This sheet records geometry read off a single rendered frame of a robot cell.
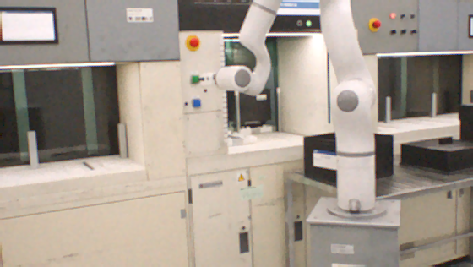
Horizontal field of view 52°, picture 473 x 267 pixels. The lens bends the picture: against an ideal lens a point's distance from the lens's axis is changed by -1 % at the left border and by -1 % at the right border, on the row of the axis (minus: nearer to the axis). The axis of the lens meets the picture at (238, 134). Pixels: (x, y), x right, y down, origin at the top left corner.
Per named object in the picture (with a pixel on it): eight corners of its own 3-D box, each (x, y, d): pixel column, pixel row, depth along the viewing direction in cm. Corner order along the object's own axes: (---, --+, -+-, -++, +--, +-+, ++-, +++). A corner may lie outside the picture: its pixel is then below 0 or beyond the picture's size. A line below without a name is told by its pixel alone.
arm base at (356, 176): (384, 220, 148) (384, 160, 146) (323, 216, 154) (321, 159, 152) (387, 203, 166) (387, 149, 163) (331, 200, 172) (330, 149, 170)
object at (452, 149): (449, 175, 202) (449, 144, 201) (397, 164, 228) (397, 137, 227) (495, 166, 215) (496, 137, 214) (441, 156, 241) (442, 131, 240)
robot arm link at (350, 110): (377, 150, 161) (377, 78, 158) (368, 161, 144) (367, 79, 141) (340, 149, 166) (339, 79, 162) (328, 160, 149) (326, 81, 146)
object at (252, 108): (236, 130, 272) (233, 73, 268) (221, 127, 291) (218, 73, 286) (274, 126, 283) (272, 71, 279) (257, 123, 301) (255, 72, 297)
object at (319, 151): (302, 176, 214) (301, 137, 211) (345, 166, 230) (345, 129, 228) (351, 186, 191) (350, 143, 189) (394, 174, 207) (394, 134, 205)
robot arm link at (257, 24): (287, 15, 172) (252, 92, 181) (248, -1, 165) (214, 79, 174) (298, 21, 165) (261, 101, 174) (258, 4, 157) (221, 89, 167)
